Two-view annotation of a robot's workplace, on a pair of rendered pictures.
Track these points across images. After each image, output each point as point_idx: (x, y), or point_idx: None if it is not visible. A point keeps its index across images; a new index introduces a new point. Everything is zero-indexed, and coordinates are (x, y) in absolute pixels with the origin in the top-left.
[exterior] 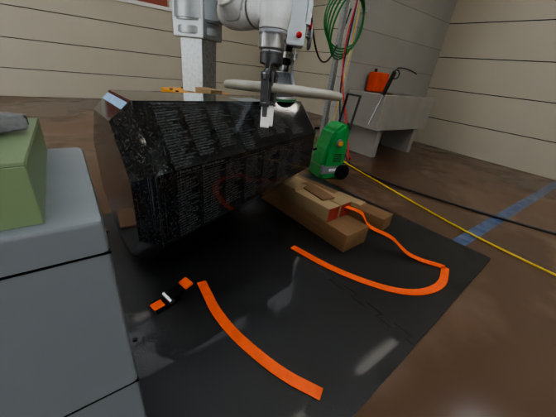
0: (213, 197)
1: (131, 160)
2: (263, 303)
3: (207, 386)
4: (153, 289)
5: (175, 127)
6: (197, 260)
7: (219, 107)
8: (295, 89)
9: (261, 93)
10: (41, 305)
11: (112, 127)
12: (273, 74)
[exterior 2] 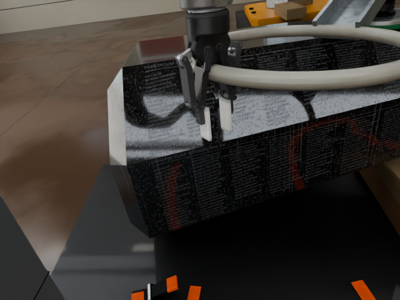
0: (212, 190)
1: (113, 138)
2: None
3: None
4: (147, 274)
5: (166, 97)
6: (209, 250)
7: (241, 60)
8: (246, 80)
9: (183, 90)
10: None
11: (108, 97)
12: (206, 52)
